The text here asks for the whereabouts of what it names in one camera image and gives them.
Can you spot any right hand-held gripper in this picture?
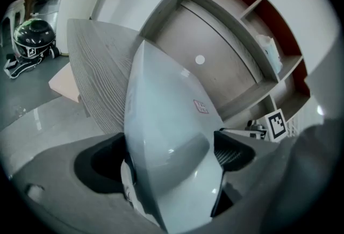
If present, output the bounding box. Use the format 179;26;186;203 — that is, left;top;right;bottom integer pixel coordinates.
219;109;287;143

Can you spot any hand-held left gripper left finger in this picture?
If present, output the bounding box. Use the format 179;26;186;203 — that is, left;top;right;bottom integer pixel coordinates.
10;132;167;234

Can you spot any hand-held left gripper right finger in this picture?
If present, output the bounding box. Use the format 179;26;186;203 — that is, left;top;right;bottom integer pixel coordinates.
174;125;331;234

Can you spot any pale blue box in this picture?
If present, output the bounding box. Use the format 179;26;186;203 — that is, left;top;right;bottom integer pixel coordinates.
120;39;225;234

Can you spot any white tissue box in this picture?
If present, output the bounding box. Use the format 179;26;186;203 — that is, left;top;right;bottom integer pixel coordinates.
255;34;283;74

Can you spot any grey wooden shelf unit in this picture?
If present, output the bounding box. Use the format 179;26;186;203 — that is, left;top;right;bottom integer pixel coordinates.
138;0;312;130

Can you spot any pink board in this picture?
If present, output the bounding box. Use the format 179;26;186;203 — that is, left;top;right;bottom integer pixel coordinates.
48;62;82;103

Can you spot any grey wooden table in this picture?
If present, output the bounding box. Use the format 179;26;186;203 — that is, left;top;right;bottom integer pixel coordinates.
66;18;151;136

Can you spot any black motorcycle helmet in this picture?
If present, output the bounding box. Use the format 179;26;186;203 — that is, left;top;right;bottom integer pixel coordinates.
3;18;63;80

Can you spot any cream curved-leg stool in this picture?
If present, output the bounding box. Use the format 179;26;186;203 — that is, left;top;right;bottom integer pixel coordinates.
0;0;26;48

